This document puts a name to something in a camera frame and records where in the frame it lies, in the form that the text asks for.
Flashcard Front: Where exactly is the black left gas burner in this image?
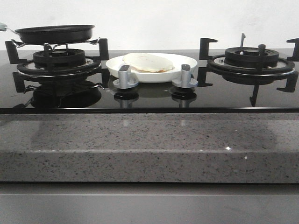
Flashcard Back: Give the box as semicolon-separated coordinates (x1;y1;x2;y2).
33;49;86;68

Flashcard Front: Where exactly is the fried egg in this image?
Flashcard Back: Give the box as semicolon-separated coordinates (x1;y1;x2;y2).
122;53;174;73

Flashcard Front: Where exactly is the white round plate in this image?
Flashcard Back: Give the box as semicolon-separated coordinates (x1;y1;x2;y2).
106;53;198;83

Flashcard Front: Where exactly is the black left burner grate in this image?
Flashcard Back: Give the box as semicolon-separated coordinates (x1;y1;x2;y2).
5;38;109;93

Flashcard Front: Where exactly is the black right gas burner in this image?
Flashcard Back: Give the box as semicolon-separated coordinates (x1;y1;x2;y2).
224;47;279;68

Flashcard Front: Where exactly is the silver stove knob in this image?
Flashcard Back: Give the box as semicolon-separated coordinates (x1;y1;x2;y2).
172;64;198;88
113;65;139;89

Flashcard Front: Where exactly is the black glass gas hob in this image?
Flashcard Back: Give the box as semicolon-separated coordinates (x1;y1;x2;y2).
0;50;299;114

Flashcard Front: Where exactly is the black right burner grate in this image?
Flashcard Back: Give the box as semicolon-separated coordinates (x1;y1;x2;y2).
197;34;299;107

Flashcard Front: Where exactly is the silver right stove knob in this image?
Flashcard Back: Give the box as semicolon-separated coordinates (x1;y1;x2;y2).
172;64;198;88

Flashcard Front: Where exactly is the black gas burner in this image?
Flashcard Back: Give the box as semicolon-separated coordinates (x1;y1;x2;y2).
33;49;86;68
224;47;279;68

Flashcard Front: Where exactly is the black burner grate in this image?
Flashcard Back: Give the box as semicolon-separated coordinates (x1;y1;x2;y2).
5;38;109;93
197;34;299;107

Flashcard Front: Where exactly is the silver left stove knob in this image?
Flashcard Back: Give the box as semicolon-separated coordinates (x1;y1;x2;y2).
113;65;139;89

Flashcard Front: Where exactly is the black frying pan green handle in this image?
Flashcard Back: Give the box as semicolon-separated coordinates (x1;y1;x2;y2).
14;24;94;45

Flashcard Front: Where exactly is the wire pan support ring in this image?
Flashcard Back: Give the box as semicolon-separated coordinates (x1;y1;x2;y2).
11;36;101;50

